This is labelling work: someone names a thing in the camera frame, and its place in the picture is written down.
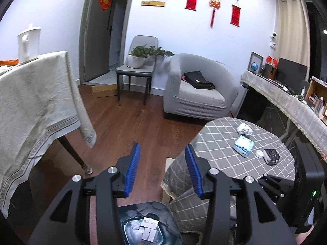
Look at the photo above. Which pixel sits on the white kettle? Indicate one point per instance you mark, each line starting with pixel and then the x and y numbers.
pixel 28 46

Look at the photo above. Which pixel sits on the grey door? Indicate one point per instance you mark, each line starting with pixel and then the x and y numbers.
pixel 98 38

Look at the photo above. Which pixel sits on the grey armchair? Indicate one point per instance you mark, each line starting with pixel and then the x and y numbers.
pixel 199 97

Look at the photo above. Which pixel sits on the framed picture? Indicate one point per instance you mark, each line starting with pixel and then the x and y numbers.
pixel 255 57

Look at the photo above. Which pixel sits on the grey checked tablecloth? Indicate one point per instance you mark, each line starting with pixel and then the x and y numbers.
pixel 219 143

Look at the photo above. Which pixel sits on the black monitor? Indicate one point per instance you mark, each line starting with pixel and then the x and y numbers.
pixel 291 74

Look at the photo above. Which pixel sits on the white plastic lid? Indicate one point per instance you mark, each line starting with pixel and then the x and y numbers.
pixel 259 154

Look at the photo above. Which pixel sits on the white printed card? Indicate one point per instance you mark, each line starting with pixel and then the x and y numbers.
pixel 150 222

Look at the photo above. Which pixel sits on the person's right forearm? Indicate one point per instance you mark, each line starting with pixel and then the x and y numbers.
pixel 302 240

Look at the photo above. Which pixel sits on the black bag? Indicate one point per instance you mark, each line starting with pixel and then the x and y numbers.
pixel 198 80

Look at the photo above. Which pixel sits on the small blue globe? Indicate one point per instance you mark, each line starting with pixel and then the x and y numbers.
pixel 254 66

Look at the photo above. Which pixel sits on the red diamond door decoration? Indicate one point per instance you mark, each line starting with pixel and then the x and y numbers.
pixel 105 2

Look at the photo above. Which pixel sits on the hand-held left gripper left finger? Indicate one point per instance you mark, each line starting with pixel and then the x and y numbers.
pixel 132 173

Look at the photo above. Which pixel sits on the white card holder box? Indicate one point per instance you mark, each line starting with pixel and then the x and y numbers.
pixel 149 234

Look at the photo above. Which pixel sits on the dark teal trash bin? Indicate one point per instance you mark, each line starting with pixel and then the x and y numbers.
pixel 170 225

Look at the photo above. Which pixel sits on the red hanging scroll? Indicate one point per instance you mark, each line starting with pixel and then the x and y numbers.
pixel 192 0
pixel 235 15

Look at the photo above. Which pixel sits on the dark wooden table leg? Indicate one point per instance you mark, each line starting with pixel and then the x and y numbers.
pixel 74 153

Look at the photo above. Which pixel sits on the beige patterned tablecloth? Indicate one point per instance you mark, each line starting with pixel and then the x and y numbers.
pixel 33 107

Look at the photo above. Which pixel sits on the grey dining chair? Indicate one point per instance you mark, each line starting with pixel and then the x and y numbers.
pixel 136 71

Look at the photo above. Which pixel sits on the flat cardboard box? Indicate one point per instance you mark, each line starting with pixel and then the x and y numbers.
pixel 102 90

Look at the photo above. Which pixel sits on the orange packet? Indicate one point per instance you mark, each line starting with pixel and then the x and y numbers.
pixel 7 61

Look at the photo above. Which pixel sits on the grey fringed desk cloth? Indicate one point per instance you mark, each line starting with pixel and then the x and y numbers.
pixel 281 94

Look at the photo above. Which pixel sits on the blue white tissue pack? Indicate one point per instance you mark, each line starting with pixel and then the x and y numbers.
pixel 243 146

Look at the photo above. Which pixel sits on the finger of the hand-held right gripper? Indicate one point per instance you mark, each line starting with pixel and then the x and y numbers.
pixel 277 183

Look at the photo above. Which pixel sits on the white security camera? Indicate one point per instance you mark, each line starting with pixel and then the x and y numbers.
pixel 273 39

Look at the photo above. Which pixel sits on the beige curtain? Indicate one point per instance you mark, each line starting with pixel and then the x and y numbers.
pixel 291 30

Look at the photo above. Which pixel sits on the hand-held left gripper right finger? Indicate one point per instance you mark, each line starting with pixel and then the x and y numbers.
pixel 195 176

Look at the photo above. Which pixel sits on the small red flags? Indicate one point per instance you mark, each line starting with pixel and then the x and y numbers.
pixel 272 60

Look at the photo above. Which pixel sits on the black patterned object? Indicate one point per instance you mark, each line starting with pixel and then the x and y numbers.
pixel 272 156

